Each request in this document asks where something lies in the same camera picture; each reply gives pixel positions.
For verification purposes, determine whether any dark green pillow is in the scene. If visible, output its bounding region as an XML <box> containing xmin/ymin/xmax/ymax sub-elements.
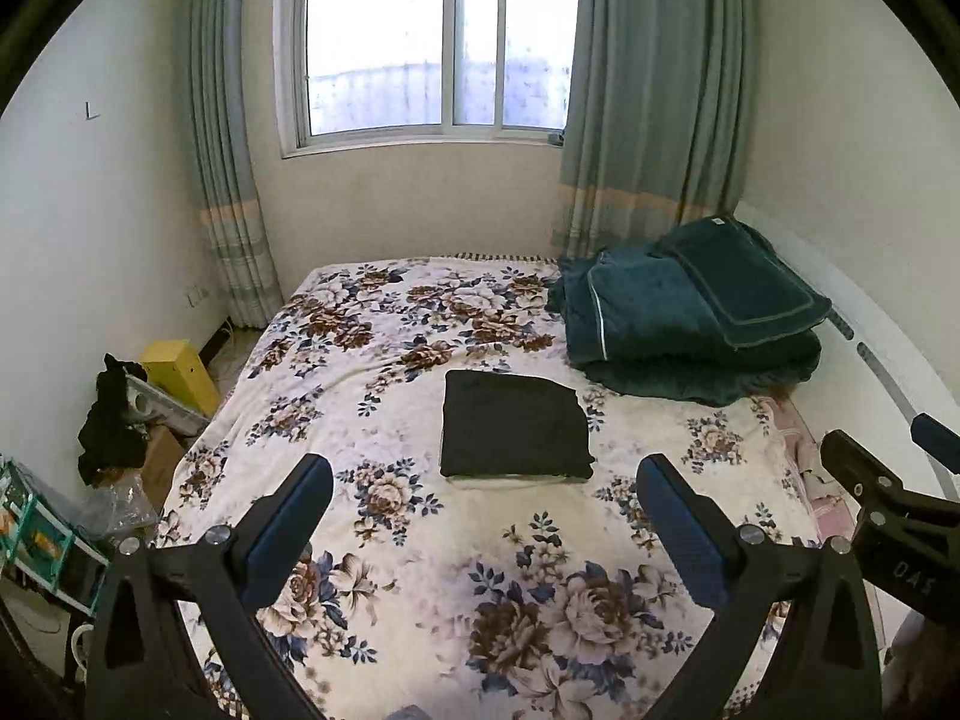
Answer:
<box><xmin>658</xmin><ymin>215</ymin><xmax>834</xmax><ymax>350</ymax></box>

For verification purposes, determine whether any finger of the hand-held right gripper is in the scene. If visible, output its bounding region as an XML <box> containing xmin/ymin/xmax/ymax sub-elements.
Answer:
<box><xmin>910</xmin><ymin>413</ymin><xmax>960</xmax><ymax>477</ymax></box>
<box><xmin>820</xmin><ymin>430</ymin><xmax>960</xmax><ymax>527</ymax></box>

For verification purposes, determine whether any floral blanket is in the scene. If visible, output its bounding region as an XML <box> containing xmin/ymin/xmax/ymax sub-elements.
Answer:
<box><xmin>150</xmin><ymin>255</ymin><xmax>826</xmax><ymax>720</ymax></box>

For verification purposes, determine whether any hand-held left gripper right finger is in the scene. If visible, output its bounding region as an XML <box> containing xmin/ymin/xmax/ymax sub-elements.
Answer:
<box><xmin>635</xmin><ymin>454</ymin><xmax>884</xmax><ymax>720</ymax></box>

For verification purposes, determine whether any dark garment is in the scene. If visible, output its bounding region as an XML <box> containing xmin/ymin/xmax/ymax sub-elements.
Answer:
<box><xmin>439</xmin><ymin>369</ymin><xmax>596</xmax><ymax>482</ymax></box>

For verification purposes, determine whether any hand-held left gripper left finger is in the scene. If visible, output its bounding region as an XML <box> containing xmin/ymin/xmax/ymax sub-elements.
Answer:
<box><xmin>85</xmin><ymin>453</ymin><xmax>335</xmax><ymax>720</ymax></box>

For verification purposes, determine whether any green storage rack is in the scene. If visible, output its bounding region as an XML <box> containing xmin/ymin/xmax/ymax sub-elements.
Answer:
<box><xmin>0</xmin><ymin>454</ymin><xmax>115</xmax><ymax>617</ymax></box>

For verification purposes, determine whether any clear plastic bag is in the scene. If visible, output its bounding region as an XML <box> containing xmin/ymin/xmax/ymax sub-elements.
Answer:
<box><xmin>81</xmin><ymin>478</ymin><xmax>161</xmax><ymax>542</ymax></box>

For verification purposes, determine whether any grey-green striped curtain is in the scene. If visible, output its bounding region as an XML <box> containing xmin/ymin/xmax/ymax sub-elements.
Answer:
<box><xmin>551</xmin><ymin>0</ymin><xmax>758</xmax><ymax>261</ymax></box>
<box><xmin>175</xmin><ymin>0</ymin><xmax>285</xmax><ymax>330</ymax></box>

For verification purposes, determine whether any white appliance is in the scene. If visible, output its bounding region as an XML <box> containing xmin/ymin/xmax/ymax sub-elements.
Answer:
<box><xmin>124</xmin><ymin>377</ymin><xmax>212</xmax><ymax>437</ymax></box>

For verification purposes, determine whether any black clothes pile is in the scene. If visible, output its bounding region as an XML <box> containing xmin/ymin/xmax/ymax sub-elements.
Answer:
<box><xmin>77</xmin><ymin>352</ymin><xmax>152</xmax><ymax>485</ymax></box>

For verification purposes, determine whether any pink bed sheet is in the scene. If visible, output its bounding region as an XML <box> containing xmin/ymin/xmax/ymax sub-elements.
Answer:
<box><xmin>750</xmin><ymin>388</ymin><xmax>857</xmax><ymax>542</ymax></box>

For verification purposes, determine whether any yellow box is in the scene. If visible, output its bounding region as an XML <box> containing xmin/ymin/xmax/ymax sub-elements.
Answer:
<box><xmin>140</xmin><ymin>339</ymin><xmax>221</xmax><ymax>418</ymax></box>

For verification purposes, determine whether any cardboard box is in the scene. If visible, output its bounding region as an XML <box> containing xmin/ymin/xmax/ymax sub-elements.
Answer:
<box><xmin>96</xmin><ymin>424</ymin><xmax>188</xmax><ymax>512</ymax></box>

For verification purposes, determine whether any white headboard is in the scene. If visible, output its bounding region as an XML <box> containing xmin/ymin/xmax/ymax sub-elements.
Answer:
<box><xmin>739</xmin><ymin>201</ymin><xmax>960</xmax><ymax>500</ymax></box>

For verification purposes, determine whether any window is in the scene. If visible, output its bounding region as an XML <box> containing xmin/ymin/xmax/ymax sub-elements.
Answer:
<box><xmin>274</xmin><ymin>0</ymin><xmax>584</xmax><ymax>160</ymax></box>

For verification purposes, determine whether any dark green quilt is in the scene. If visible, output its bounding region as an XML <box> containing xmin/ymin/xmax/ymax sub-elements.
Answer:
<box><xmin>545</xmin><ymin>240</ymin><xmax>823</xmax><ymax>407</ymax></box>

